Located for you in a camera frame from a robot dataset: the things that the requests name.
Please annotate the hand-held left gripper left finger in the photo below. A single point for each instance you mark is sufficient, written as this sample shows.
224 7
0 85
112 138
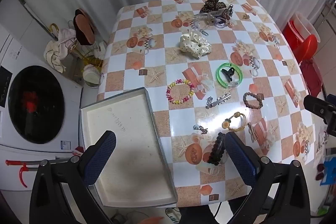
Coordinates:
102 158

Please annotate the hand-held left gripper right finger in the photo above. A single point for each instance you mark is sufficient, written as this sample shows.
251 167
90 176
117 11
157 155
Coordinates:
240 158

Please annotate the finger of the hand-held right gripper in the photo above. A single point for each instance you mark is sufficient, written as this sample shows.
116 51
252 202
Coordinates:
315 107

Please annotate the shallow grey cardboard tray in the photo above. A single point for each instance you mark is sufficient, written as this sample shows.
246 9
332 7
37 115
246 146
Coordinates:
126 150

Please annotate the silver patterned hair clip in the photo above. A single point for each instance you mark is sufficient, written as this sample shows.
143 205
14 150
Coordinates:
223 99

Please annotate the green plastic bangle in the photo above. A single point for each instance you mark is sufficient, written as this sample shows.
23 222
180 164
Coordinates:
223 82

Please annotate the small black claw clip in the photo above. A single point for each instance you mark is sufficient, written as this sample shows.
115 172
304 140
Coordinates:
227 73

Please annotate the black beaded hair clip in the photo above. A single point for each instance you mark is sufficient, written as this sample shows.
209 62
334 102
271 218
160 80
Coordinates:
215 150

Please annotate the dark red cloth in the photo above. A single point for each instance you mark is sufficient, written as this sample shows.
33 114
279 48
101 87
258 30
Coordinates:
312 75

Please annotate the small silver hair pin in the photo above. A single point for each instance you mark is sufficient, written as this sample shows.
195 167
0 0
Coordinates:
199 129

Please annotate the white washing machine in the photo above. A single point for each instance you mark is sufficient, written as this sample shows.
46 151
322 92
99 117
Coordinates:
68 98

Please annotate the red plastic bucket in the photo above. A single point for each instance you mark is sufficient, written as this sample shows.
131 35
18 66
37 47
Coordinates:
302 37

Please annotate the white round container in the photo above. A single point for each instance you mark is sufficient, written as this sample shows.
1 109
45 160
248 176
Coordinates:
91 75

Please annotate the white power strip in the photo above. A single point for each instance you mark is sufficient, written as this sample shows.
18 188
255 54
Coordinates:
172 213

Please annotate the checkered printed tablecloth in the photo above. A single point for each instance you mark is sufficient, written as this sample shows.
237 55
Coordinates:
168 69

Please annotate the cream cloth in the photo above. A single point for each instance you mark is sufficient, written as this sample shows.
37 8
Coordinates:
56 54

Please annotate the cream polka dot scrunchie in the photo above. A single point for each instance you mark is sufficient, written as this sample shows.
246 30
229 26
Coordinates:
194 44

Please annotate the dark brown bow clip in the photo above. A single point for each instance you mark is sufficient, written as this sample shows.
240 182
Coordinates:
227 12

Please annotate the brown slippers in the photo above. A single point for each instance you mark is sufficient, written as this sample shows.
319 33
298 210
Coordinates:
84 27

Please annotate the checkered ribbon hair clip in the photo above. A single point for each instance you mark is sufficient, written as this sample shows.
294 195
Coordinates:
195 24

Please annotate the leopard print scrunchie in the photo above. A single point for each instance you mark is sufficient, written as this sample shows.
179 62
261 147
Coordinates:
212 5

